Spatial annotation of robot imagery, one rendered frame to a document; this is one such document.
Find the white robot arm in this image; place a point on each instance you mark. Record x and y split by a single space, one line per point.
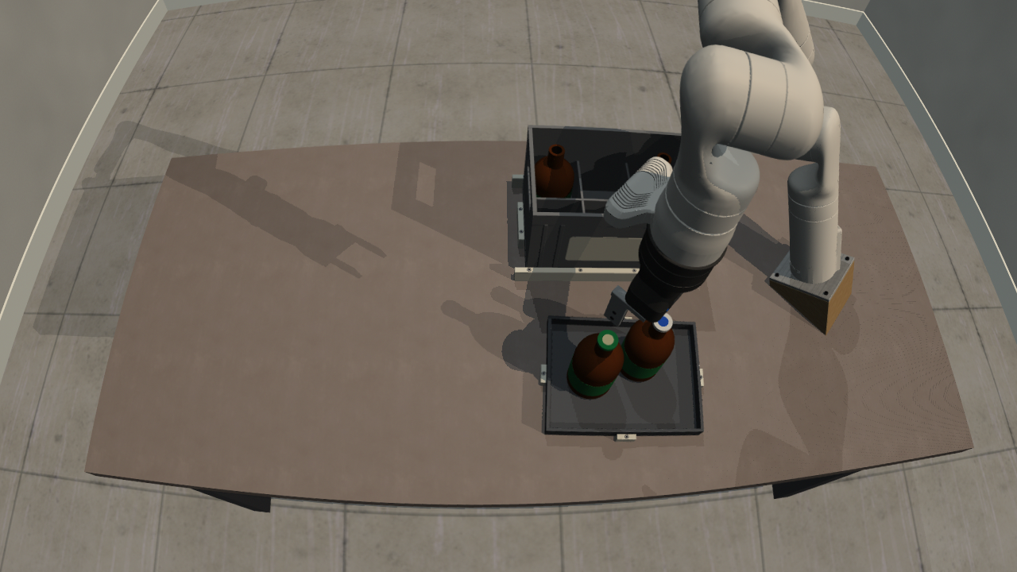
773 107

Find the brown bottle with white cap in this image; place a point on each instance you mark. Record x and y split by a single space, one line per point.
595 365
646 348

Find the grey bottle crate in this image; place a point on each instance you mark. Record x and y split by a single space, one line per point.
554 238

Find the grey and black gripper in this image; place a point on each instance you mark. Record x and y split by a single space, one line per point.
673 256

